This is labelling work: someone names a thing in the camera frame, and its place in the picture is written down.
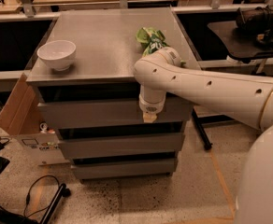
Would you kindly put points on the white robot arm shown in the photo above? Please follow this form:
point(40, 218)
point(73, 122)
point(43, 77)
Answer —
point(247, 99)

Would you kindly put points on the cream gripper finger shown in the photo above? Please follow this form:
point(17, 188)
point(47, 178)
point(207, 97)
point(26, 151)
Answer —
point(149, 117)

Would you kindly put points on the black device on table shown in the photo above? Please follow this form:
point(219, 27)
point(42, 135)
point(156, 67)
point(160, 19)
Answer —
point(257, 22)

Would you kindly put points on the grey drawer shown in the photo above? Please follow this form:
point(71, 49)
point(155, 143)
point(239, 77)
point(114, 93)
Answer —
point(100, 113)
point(125, 168)
point(121, 145)

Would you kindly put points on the grey drawer cabinet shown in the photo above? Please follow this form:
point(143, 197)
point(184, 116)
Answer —
point(103, 70)

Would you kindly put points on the green chip bag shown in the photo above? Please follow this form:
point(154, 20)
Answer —
point(155, 48)

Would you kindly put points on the cardboard box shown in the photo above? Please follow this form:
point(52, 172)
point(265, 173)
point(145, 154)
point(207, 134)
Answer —
point(20, 119)

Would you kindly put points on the grey middle drawer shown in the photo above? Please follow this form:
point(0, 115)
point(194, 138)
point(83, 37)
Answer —
point(121, 145)

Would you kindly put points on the black stand leg with wheel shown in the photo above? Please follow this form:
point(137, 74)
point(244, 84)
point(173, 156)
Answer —
point(62, 192)

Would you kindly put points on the white bowl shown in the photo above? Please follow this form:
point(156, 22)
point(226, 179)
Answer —
point(58, 54)

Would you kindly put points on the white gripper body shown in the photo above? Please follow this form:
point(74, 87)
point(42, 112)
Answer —
point(151, 107)

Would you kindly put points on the grey top drawer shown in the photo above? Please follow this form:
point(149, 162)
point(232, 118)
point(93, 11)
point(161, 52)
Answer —
point(100, 113)

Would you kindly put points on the grey bottom drawer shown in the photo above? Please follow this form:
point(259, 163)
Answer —
point(125, 168)

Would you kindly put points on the black side table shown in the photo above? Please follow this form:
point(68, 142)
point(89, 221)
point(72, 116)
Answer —
point(227, 38)

